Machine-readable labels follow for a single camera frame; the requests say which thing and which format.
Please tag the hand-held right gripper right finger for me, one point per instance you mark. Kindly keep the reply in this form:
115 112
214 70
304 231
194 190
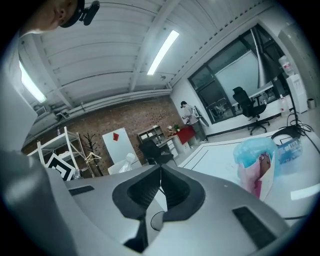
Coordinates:
225 205

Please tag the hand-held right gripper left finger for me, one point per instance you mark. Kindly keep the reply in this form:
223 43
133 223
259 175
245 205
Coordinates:
100 197

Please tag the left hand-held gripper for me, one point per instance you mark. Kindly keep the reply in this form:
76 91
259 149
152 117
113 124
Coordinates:
61 166

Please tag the teal plastic bag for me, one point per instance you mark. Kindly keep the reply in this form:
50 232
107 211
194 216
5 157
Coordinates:
252 150

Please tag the clear bottle with blue label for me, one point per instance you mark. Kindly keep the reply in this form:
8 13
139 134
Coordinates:
290 147

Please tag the white shelf rack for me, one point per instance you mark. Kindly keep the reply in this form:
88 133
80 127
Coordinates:
58 140

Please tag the wooden clothes hanger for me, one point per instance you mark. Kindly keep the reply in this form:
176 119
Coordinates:
93 156

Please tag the black coat rack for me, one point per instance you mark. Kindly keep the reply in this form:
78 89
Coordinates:
93 147

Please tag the red diamond sticker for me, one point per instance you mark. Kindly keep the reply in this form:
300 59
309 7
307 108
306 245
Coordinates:
116 136

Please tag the black visitor chair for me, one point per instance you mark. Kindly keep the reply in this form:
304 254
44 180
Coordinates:
152 152

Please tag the person's white printed shirt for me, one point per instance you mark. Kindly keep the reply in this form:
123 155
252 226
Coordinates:
12 112

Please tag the grey desk with hutch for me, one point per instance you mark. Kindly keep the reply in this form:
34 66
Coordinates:
150 135

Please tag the red topped white cabinet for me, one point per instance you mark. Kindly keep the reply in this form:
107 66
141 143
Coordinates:
186 132

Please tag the long ceiling light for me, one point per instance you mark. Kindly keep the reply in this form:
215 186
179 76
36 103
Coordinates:
162 52
32 83

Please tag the small green potted plant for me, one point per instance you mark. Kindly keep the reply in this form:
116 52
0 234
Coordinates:
176 127

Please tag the white figure desk lamp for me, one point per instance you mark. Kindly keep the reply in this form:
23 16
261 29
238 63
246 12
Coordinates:
170 129

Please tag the black headrest office chair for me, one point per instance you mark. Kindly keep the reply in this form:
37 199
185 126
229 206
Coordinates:
246 102

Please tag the spare water jug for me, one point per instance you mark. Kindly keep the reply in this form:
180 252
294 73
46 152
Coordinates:
283 107

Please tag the black framed window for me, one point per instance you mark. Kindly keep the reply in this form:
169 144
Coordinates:
232 72

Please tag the white water dispenser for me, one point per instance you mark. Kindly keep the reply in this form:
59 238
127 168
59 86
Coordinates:
297 92

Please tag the black floor lamp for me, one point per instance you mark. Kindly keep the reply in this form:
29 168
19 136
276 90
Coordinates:
265 65

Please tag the black head camera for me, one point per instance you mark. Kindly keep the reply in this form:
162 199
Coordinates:
91 11

